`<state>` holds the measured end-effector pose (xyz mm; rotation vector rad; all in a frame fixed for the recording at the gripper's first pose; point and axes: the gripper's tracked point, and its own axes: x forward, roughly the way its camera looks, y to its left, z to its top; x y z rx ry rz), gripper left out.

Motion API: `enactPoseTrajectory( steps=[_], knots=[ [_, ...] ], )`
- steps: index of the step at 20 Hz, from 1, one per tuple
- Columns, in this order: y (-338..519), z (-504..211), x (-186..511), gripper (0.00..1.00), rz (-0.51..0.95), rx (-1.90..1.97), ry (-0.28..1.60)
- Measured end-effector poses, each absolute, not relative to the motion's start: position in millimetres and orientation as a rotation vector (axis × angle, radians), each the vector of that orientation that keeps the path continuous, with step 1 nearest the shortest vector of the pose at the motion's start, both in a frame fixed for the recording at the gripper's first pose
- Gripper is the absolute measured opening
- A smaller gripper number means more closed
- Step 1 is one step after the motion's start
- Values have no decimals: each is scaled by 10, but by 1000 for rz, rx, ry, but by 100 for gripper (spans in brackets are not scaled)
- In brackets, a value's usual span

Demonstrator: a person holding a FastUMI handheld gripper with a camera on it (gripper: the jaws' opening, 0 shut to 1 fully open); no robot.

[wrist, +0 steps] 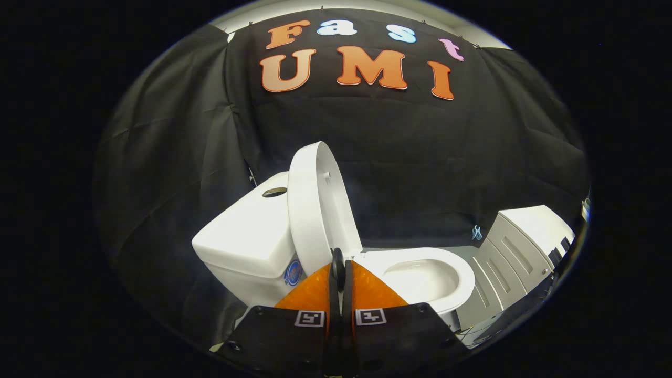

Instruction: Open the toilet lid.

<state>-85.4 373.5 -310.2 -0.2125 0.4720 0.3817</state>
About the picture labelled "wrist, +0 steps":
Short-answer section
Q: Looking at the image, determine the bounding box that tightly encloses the black backdrop cloth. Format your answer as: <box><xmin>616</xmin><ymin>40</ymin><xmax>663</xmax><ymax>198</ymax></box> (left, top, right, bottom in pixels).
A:
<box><xmin>94</xmin><ymin>8</ymin><xmax>589</xmax><ymax>347</ymax></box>

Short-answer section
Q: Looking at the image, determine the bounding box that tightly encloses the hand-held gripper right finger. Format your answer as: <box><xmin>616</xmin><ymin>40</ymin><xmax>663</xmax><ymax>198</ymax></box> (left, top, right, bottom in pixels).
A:
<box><xmin>342</xmin><ymin>260</ymin><xmax>469</xmax><ymax>377</ymax></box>

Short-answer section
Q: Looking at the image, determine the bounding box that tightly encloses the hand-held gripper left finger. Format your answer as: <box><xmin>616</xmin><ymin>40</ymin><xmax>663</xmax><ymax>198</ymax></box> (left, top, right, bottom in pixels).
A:
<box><xmin>218</xmin><ymin>248</ymin><xmax>343</xmax><ymax>377</ymax></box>

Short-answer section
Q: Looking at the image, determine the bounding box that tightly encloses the white drawer cabinet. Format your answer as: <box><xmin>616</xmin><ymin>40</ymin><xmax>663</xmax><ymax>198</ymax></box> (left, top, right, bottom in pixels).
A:
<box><xmin>456</xmin><ymin>205</ymin><xmax>575</xmax><ymax>331</ymax></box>

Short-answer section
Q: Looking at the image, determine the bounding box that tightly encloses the white toilet seat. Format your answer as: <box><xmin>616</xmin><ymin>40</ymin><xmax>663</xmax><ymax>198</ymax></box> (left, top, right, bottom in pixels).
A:
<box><xmin>353</xmin><ymin>247</ymin><xmax>476</xmax><ymax>316</ymax></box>

